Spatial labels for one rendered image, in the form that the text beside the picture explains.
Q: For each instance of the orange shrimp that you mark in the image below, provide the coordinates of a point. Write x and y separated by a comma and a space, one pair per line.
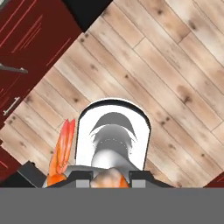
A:
61, 151

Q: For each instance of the dark red cupboard door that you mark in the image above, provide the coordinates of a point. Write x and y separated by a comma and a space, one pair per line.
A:
217, 180
6, 163
26, 35

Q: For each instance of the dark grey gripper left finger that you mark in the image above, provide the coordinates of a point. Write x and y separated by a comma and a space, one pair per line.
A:
78, 176

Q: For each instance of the white and black round thing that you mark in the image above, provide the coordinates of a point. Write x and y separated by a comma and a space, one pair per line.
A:
86, 137

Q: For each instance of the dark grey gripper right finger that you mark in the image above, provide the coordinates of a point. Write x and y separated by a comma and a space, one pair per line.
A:
140, 176

